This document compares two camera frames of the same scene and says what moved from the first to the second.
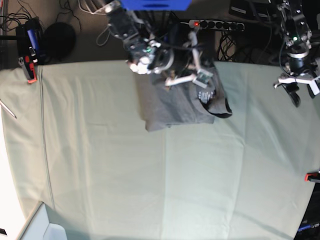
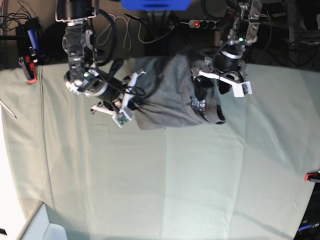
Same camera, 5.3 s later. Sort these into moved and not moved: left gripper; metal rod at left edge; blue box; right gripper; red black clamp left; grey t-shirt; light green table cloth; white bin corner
Moved: left gripper; grey t-shirt; right gripper
Not moved: light green table cloth; blue box; red black clamp left; white bin corner; metal rod at left edge
